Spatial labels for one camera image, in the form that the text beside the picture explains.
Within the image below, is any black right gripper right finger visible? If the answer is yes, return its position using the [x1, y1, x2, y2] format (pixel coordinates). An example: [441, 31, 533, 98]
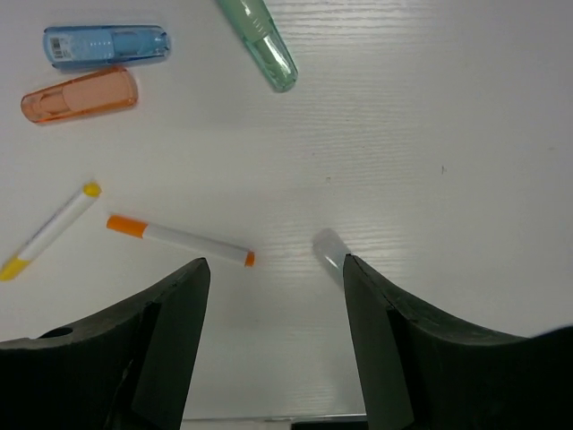
[343, 254, 572, 429]

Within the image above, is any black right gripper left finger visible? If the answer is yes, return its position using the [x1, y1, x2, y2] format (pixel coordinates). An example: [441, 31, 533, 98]
[1, 258, 210, 429]

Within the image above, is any green highlighter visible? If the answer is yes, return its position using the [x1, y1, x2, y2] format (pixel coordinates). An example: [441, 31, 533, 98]
[312, 228, 351, 289]

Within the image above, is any white pen orange cap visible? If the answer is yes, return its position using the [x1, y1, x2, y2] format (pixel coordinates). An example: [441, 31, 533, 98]
[107, 214, 256, 267]

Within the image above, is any white pen yellow cap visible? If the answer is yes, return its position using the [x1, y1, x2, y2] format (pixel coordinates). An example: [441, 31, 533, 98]
[1, 181, 102, 281]

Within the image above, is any orange correction tape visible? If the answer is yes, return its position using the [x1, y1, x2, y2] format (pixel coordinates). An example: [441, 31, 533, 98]
[21, 66, 139, 124]

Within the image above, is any blue correction tape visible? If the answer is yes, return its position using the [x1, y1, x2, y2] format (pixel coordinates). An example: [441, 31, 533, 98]
[42, 25, 171, 72]

